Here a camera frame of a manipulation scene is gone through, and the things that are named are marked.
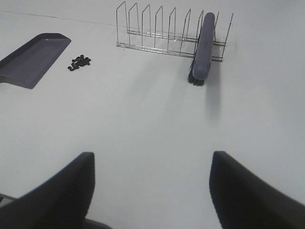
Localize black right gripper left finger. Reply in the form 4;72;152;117
0;152;95;229

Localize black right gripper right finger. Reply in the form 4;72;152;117
209;151;305;229

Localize pile of dark coffee beans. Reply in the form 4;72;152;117
67;54;92;72

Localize chrome wire dish rack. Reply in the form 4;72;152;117
116;1;234;62

